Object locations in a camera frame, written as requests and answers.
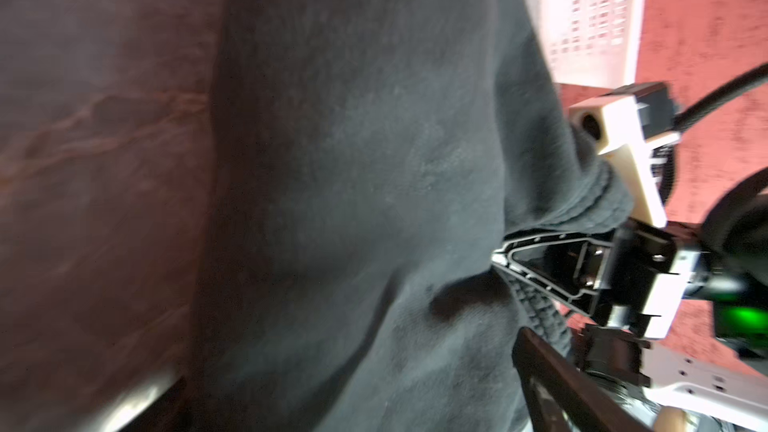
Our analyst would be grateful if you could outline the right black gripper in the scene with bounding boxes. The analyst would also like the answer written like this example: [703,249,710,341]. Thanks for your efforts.
[491,219,709,339]

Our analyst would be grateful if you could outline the black shorts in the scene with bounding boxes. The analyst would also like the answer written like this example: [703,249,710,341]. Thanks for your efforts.
[188,0,632,431]

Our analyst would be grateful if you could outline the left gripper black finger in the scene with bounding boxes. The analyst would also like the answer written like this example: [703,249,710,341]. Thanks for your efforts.
[512,327,648,432]

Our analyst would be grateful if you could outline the white plastic basket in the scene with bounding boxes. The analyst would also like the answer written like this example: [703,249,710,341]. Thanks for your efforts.
[526,0,645,89]

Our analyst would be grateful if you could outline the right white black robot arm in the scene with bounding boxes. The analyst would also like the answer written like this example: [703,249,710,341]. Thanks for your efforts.
[492,171,767,431]

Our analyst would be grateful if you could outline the right black corrugated cable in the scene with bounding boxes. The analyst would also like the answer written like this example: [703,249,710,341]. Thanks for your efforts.
[674,62,768,133]

